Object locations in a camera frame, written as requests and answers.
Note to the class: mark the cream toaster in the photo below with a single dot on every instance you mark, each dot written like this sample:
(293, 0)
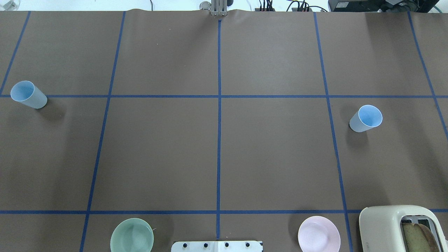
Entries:
(401, 228)

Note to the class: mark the pink bowl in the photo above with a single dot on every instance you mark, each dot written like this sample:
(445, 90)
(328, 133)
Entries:
(318, 234)

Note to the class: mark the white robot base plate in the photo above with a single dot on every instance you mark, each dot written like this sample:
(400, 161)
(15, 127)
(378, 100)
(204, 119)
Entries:
(218, 246)

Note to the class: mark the green bowl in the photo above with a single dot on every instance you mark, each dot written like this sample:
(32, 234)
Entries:
(132, 235)

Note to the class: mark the light blue cup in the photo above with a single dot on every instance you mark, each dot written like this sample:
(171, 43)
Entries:
(26, 93)
(366, 118)

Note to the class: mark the black device top right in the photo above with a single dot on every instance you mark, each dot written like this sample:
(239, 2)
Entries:
(393, 6)

